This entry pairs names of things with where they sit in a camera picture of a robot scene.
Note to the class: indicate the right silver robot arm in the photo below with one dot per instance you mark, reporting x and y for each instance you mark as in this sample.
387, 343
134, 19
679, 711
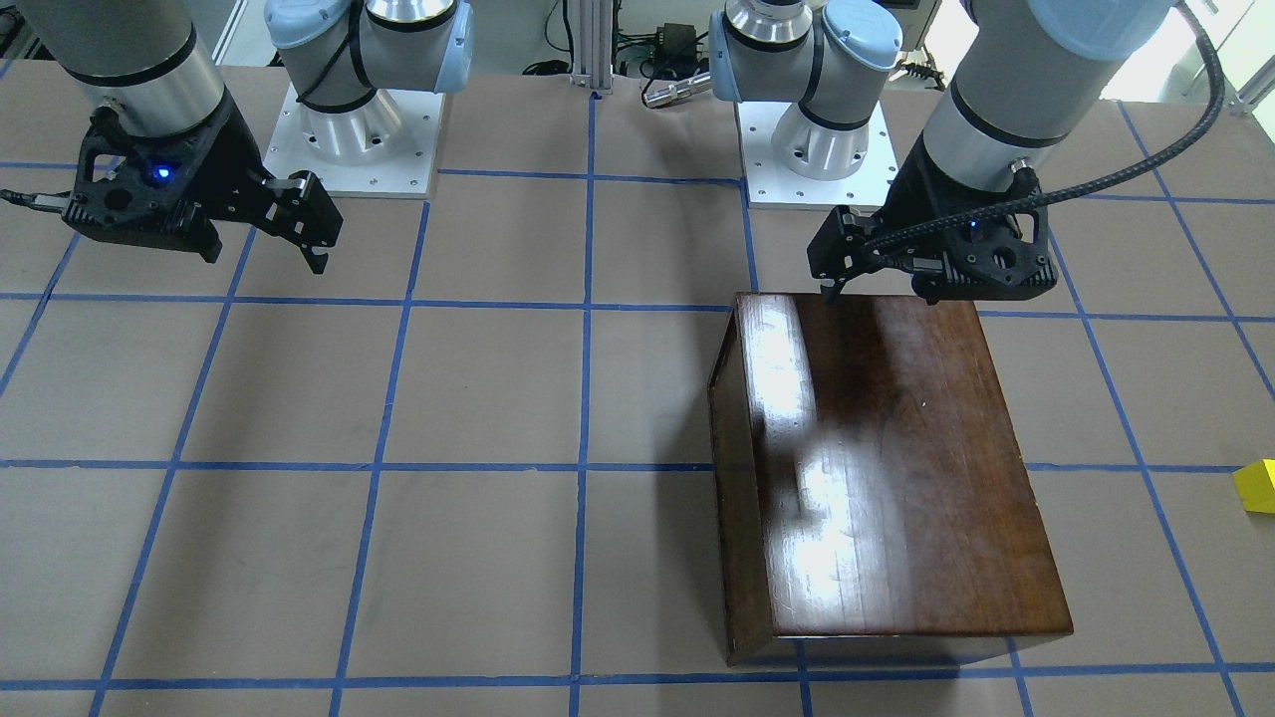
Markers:
145, 60

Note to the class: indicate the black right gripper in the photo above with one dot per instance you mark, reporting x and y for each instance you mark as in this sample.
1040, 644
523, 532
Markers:
227, 155

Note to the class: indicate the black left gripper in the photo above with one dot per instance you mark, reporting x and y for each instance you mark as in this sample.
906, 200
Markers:
912, 205

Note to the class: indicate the silver cylindrical tool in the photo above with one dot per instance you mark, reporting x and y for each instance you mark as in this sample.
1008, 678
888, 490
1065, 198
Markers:
676, 92

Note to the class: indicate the dark wooden drawer box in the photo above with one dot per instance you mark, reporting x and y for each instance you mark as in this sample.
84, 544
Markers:
873, 503

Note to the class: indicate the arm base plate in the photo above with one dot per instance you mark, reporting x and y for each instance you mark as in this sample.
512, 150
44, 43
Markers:
822, 154
387, 149

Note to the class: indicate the yellow block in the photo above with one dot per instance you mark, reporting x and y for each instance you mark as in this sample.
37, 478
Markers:
1255, 486

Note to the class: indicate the aluminium frame post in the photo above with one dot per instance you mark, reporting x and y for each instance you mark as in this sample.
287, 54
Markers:
591, 35

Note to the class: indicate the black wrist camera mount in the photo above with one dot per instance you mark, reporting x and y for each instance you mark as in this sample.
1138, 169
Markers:
137, 191

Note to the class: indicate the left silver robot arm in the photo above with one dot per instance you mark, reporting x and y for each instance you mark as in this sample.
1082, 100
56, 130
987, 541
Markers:
964, 216

